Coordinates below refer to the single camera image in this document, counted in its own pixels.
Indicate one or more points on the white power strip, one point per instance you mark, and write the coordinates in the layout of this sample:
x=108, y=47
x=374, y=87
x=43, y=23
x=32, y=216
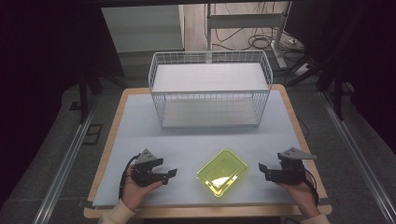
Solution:
x=302, y=69

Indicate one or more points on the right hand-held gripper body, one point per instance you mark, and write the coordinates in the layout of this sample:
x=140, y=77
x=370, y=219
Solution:
x=289, y=172

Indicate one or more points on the black metal stand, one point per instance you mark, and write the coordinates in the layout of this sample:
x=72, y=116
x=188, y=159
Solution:
x=84, y=96
x=337, y=93

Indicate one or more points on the person's left hand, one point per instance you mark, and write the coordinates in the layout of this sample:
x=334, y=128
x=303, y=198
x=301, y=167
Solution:
x=135, y=193

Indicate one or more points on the yellow-green plastic tray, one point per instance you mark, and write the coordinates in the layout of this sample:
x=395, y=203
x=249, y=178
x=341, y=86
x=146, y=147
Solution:
x=222, y=172

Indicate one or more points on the person's right hand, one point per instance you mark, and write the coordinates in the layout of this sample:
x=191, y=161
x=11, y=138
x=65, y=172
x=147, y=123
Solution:
x=301, y=194

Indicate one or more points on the white metal desk frame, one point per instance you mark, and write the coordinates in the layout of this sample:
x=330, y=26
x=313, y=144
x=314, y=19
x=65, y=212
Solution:
x=246, y=21

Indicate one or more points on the aluminium floor rail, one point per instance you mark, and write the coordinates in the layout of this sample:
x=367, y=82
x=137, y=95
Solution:
x=358, y=155
x=65, y=168

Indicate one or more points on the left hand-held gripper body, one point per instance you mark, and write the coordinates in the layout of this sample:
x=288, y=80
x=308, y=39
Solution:
x=144, y=174

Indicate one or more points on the grey table mat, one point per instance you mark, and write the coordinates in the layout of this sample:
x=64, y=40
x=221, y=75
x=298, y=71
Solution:
x=186, y=146

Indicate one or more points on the white cabinet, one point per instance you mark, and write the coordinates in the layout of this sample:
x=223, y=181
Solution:
x=146, y=29

